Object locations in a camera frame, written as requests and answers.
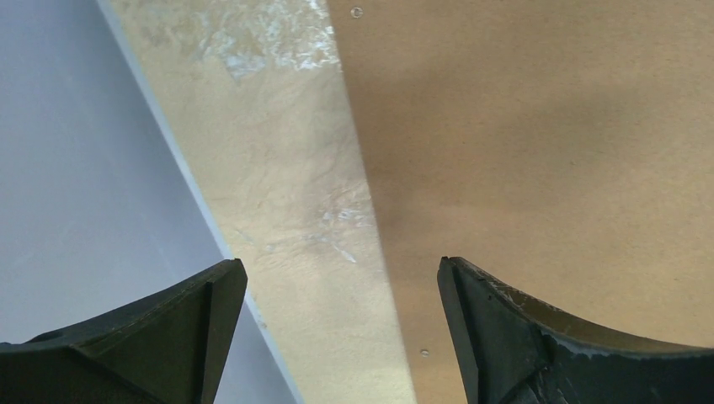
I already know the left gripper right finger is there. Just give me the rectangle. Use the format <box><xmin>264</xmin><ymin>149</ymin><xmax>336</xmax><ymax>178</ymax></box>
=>
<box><xmin>437</xmin><ymin>257</ymin><xmax>713</xmax><ymax>403</ymax></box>

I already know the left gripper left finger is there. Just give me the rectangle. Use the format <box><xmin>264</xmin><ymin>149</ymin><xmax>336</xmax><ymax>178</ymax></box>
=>
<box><xmin>1</xmin><ymin>259</ymin><xmax>248</xmax><ymax>403</ymax></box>

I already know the brown hardboard backing board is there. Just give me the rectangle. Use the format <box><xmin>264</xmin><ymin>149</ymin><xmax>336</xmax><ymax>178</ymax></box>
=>
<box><xmin>328</xmin><ymin>1</ymin><xmax>713</xmax><ymax>403</ymax></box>

